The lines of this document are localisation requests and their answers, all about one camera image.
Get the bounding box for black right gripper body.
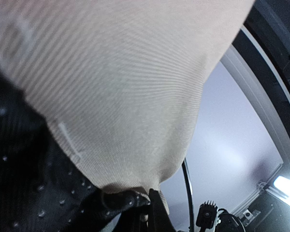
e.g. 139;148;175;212
217;208;246;232

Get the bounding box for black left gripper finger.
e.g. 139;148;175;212
145;188;176;232

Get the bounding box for beige fabric pet tent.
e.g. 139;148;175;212
0;0;254;232

